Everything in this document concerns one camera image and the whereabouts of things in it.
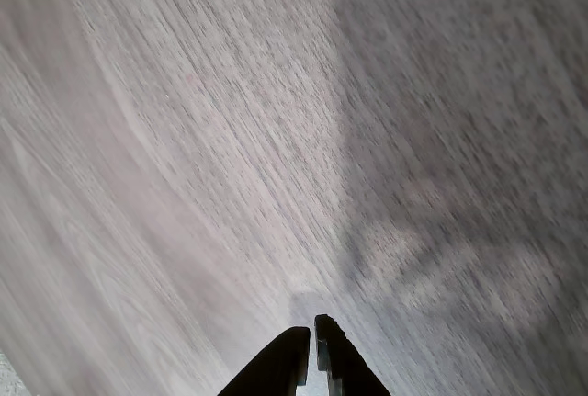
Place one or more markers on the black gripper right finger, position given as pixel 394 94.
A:
pixel 344 364

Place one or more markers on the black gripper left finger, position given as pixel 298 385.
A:
pixel 275 364

